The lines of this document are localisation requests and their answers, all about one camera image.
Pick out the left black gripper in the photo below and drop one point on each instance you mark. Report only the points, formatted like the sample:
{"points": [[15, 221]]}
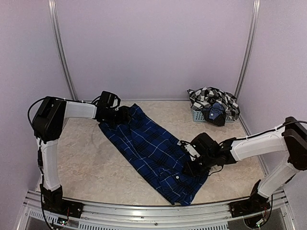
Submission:
{"points": [[123, 116]]}

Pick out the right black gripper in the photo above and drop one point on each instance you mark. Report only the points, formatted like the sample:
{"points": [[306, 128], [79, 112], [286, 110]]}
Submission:
{"points": [[192, 171]]}

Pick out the blue plaid long sleeve shirt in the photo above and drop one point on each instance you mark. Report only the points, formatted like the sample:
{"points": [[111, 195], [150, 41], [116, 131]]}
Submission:
{"points": [[155, 154]]}

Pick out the light blue plastic basket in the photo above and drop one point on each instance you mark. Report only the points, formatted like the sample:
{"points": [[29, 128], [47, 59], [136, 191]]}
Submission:
{"points": [[198, 117]]}

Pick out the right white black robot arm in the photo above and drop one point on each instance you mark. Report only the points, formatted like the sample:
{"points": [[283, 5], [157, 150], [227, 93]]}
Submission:
{"points": [[289, 138]]}

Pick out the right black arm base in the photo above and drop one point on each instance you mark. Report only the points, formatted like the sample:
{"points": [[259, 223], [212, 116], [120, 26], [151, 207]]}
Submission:
{"points": [[255, 203]]}

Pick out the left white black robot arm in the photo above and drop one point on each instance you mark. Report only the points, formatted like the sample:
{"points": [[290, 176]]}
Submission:
{"points": [[48, 122]]}

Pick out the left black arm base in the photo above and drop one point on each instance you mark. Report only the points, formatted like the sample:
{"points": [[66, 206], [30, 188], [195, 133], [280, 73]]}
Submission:
{"points": [[53, 201]]}

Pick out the small blue check shirt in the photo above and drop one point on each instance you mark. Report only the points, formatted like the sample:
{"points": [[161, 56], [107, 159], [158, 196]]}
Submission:
{"points": [[216, 107]]}

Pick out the black white checkered shirt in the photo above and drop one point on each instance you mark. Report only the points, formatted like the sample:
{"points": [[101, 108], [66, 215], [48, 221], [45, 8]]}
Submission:
{"points": [[206, 97]]}

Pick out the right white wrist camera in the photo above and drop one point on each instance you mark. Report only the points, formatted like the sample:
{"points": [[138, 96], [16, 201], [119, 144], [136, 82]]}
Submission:
{"points": [[189, 150]]}

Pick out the front aluminium rail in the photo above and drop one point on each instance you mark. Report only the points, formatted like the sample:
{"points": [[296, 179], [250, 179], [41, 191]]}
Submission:
{"points": [[207, 216]]}

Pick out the left aluminium frame post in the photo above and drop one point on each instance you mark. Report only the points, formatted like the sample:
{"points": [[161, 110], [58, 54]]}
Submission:
{"points": [[60, 48]]}

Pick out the aluminium frame post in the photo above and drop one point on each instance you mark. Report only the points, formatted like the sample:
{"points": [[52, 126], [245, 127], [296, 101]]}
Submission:
{"points": [[249, 46], [60, 48]]}

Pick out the right aluminium frame post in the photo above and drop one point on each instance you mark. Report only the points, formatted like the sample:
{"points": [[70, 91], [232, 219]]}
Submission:
{"points": [[249, 46]]}

